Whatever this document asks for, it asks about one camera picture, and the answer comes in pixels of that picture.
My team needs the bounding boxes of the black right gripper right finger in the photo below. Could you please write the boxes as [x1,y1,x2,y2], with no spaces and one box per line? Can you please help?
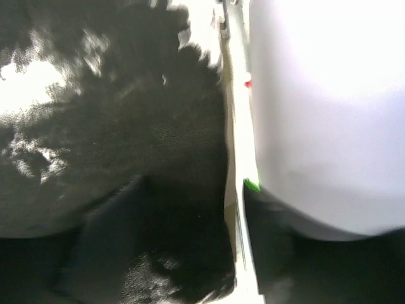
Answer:
[243,183,404,304]

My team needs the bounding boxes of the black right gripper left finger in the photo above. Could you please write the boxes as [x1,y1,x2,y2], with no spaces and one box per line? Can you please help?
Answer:
[1,177,146,303]

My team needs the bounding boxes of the black white tie-dye trousers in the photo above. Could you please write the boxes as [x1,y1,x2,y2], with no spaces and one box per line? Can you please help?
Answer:
[1,1,235,303]

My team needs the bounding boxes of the aluminium table edge rail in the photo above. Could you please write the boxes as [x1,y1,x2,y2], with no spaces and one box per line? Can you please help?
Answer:
[220,1,265,303]

